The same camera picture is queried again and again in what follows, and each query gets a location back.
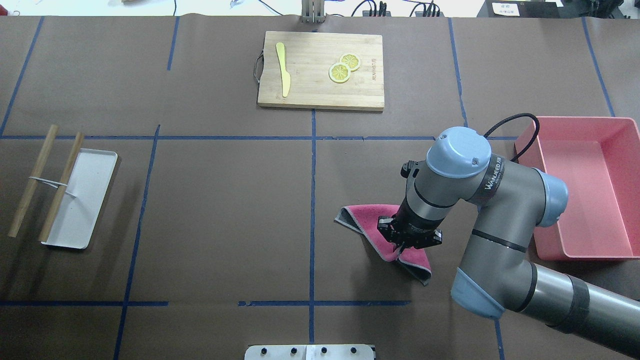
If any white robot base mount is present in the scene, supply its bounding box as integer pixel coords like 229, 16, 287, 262
244, 343, 377, 360

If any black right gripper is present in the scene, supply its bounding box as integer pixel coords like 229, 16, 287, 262
376, 202, 442, 259

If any lemon slice upper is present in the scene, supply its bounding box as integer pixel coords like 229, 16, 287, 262
339, 52, 362, 72

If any wooden cutting board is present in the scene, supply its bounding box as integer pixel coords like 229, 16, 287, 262
257, 30, 386, 112

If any pink plastic bin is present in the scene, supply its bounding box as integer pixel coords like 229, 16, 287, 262
518, 116, 640, 261

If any pink microfiber cloth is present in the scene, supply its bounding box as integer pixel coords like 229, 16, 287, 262
334, 204, 433, 287

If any black right camera cable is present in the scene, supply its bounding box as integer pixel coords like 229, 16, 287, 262
482, 113, 541, 163

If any silver aluminium post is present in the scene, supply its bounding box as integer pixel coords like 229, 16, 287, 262
301, 0, 326, 24

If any white towel rack stand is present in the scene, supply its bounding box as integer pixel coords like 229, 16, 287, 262
7, 124, 119, 251

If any yellow plastic knife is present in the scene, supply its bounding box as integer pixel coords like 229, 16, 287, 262
275, 42, 291, 98

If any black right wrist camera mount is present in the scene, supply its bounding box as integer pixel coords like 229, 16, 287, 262
400, 160, 425, 180

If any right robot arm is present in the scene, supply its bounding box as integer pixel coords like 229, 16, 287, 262
376, 126, 640, 359

